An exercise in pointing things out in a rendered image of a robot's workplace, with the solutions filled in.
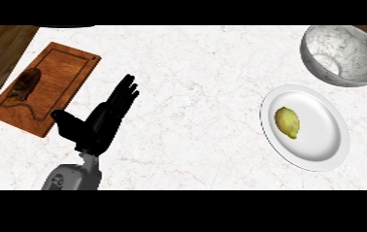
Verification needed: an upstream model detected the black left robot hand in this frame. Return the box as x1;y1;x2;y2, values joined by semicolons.
50;74;140;157

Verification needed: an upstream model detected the yellow-green bell pepper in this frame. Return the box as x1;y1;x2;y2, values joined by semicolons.
273;106;301;140

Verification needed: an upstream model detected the white round plate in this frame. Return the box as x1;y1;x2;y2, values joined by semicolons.
259;83;351;173

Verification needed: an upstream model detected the grey marbled bowl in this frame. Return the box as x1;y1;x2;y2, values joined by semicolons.
298;25;367;88

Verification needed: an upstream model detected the brown wooden cutting board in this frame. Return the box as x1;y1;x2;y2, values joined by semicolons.
0;41;103;139

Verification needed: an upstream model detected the dark brown lumpy food item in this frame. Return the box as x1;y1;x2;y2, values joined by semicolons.
4;67;43;103

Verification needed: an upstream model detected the brown wooden surface strip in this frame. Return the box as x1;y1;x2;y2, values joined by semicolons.
0;25;40;89

